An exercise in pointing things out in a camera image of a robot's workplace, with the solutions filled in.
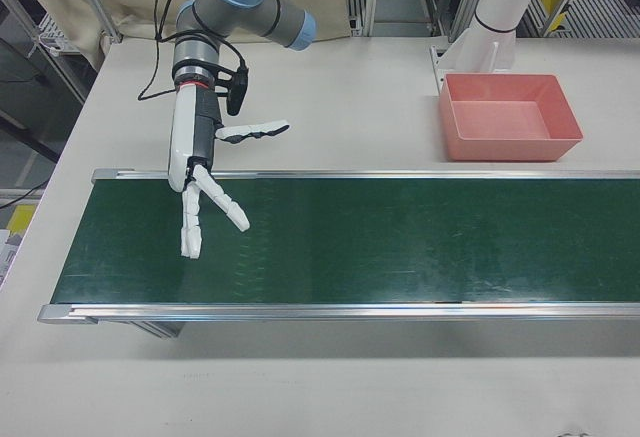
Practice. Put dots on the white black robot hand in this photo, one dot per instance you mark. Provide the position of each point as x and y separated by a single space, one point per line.
181 132

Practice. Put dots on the yellow sheet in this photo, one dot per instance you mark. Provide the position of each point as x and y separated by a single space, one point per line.
22 218

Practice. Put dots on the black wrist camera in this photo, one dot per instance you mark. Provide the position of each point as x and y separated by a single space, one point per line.
235 97

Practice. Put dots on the pink plastic box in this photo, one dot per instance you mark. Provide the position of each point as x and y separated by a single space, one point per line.
500 149

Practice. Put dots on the green conveyor belt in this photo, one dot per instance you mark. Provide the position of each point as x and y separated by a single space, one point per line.
350 237

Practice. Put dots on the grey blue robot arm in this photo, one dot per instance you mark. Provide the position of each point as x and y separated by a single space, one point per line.
240 7

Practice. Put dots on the aluminium frame post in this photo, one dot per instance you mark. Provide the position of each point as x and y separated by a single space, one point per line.
97 2

